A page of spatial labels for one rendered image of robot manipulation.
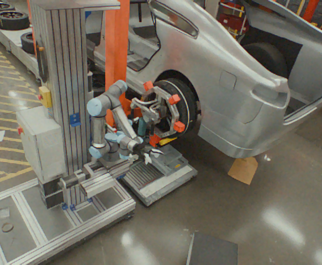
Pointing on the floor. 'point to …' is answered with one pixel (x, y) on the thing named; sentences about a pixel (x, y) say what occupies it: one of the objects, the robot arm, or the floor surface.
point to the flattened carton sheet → (243, 169)
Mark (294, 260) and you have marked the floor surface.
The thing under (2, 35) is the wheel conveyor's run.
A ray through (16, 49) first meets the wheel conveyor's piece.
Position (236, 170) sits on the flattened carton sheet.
